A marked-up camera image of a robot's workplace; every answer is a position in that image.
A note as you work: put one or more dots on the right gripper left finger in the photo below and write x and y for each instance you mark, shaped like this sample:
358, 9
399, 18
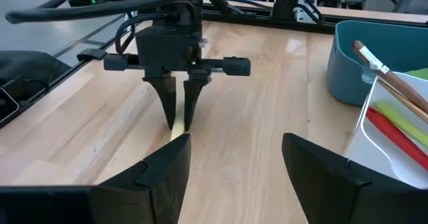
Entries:
157, 190

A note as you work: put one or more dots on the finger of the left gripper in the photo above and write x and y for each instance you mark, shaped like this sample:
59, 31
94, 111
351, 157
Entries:
192, 97
165, 97

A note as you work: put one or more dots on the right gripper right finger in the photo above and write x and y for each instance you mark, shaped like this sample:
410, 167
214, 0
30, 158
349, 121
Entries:
327, 190

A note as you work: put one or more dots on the white plastic bin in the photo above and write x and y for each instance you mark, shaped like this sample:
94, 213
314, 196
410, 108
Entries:
374, 150

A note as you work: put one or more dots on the red silicone spoon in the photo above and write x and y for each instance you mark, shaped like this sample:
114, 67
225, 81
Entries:
394, 137

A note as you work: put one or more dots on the lime green silicone spoon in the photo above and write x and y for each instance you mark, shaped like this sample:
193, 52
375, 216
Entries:
401, 122

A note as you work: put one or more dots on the teal plastic bin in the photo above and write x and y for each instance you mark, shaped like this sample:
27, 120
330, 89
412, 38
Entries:
347, 67

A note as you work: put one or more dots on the dark wooden spoon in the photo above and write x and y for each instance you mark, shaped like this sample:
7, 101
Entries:
394, 80

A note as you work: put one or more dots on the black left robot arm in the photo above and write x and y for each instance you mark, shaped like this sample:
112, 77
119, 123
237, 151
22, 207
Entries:
189, 3

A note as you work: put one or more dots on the small black frame clip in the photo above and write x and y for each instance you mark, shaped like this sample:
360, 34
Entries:
92, 54

